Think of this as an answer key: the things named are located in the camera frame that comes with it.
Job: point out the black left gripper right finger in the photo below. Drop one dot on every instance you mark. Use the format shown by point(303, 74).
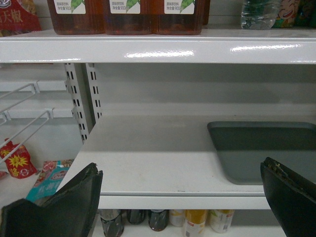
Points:
point(291, 197)

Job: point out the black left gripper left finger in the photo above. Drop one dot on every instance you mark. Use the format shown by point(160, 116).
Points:
point(70, 212)

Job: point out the grey metal tray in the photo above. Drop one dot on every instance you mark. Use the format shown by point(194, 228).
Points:
point(241, 147)

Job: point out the teal snack bag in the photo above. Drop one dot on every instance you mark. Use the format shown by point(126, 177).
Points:
point(49, 179)

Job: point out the dark soda bottle left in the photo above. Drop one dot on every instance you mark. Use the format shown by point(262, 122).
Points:
point(112, 223)

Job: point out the dark soda bottle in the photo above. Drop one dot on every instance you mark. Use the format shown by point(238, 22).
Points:
point(158, 219)
point(112, 223)
point(135, 216)

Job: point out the dark soda bottle middle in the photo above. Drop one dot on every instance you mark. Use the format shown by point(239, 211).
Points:
point(135, 216)

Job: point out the red hanging snack pouch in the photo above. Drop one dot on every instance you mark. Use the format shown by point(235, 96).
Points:
point(19, 163)

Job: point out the white green drink bottle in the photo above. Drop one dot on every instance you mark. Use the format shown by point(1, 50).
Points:
point(220, 219)

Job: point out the dark soda bottle right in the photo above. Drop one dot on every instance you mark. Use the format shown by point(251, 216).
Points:
point(158, 219)

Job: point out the white middle shelf board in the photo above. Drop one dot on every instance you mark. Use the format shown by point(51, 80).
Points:
point(165, 162)

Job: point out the white shelf board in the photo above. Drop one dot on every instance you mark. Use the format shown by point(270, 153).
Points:
point(223, 45)
point(165, 162)

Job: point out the white yellow drink bottle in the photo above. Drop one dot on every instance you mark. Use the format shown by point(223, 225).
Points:
point(176, 217)

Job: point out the white slotted shelf upright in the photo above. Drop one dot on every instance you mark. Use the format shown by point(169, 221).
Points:
point(82, 85)

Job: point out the white upper shelf board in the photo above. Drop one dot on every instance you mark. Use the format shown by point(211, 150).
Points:
point(223, 45)

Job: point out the colourful cartoon snack pack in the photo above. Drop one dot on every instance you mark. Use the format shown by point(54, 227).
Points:
point(295, 13)

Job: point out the clear water bottle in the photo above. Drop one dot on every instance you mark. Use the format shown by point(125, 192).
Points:
point(259, 14)

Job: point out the brown tea bottle left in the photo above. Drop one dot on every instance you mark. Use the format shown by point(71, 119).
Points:
point(77, 17)

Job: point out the brown tea bottle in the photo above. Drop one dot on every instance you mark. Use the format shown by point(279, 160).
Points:
point(127, 17)
point(77, 17)
point(177, 17)

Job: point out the brown tea bottle middle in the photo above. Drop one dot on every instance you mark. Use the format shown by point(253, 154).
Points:
point(127, 17)

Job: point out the red chili snack bag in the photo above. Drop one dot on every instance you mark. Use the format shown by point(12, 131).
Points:
point(18, 17)

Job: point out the brown tea bottle right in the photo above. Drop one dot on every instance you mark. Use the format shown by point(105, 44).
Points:
point(177, 17)

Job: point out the white wire hook lower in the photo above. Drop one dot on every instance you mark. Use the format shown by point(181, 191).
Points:
point(32, 128)

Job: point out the white wire hook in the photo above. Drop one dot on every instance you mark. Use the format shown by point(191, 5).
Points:
point(32, 128)
point(11, 99)

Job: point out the white wire hook upper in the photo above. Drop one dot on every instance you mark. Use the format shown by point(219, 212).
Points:
point(11, 99)

